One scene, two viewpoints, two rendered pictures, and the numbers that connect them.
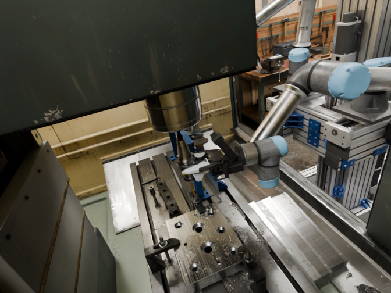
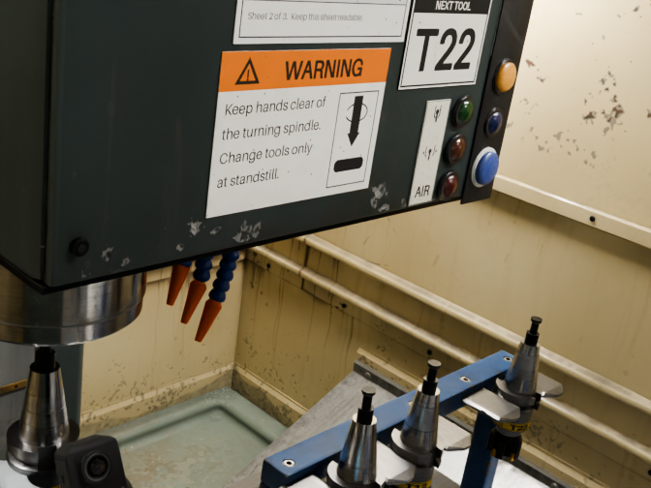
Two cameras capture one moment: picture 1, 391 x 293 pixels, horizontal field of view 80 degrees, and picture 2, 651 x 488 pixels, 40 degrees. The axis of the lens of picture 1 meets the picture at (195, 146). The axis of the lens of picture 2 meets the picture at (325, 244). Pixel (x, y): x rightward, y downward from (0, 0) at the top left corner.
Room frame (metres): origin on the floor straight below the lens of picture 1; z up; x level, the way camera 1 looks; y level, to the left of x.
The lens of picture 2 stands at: (0.44, -0.64, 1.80)
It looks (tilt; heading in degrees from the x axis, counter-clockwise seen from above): 21 degrees down; 55
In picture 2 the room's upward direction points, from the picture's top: 9 degrees clockwise
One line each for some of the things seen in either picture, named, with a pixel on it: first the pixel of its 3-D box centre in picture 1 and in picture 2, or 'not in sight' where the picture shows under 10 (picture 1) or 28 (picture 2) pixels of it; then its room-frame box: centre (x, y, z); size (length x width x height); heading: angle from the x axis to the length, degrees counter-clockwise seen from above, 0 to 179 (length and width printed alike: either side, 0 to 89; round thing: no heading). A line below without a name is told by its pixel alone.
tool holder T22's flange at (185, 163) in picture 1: (185, 160); (43, 443); (0.64, 0.04, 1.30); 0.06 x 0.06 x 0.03
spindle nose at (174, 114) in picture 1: (172, 101); (50, 237); (0.64, 0.04, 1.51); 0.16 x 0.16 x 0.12
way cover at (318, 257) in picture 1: (262, 208); not in sight; (0.93, -0.30, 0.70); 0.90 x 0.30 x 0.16; 14
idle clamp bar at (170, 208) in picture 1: (167, 198); not in sight; (0.90, 0.19, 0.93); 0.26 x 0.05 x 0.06; 19
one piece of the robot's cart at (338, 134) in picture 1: (364, 123); not in sight; (1.01, -0.87, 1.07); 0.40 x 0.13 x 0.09; 105
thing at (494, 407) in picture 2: not in sight; (494, 407); (1.23, 0.05, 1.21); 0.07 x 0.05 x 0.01; 104
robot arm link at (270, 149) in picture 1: (269, 149); not in sight; (0.67, -0.25, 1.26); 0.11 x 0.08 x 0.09; 96
